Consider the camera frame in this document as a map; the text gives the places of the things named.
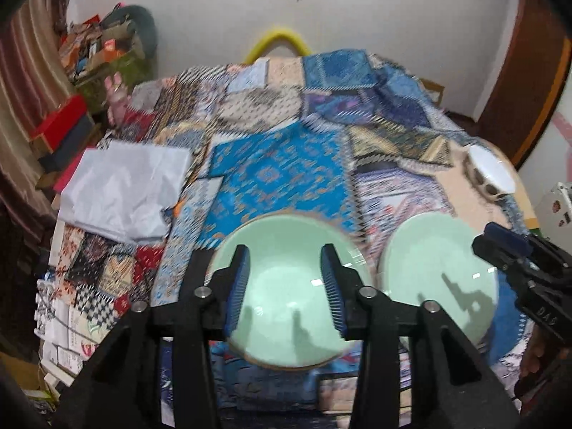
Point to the green bowl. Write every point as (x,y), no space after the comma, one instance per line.
(438,268)

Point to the red box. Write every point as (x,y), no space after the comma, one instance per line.
(62,120)

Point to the striped curtain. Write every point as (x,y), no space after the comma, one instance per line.
(27,76)

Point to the dark blue box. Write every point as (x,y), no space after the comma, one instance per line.
(71,140)

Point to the wooden door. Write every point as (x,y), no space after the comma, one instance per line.
(531,76)

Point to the stack of books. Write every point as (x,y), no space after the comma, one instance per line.
(62,335)

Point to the white patterned bowl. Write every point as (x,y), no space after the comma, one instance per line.
(489,167)

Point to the green box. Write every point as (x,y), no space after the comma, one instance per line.
(134,71)

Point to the green plate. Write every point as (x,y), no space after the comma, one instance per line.
(286,290)

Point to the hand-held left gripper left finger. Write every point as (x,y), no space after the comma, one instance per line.
(237,290)

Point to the pink bunny toy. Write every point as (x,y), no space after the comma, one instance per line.
(117,98)

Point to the white cloth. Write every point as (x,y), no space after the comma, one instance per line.
(120,187)

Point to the cardboard box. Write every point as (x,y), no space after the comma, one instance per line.
(434,91)

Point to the person's right hand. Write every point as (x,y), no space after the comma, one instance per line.
(531,355)

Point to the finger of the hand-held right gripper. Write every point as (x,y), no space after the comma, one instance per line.
(507,237)
(496,254)

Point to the patchwork blanket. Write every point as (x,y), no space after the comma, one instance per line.
(277,170)

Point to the grey-green cushion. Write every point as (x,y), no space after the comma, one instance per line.
(145,27)

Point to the white device with red print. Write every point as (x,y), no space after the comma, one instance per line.
(556,205)

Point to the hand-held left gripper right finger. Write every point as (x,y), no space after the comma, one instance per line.
(333,290)

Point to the pile of small boxes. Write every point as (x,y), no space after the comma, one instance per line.
(94,44)

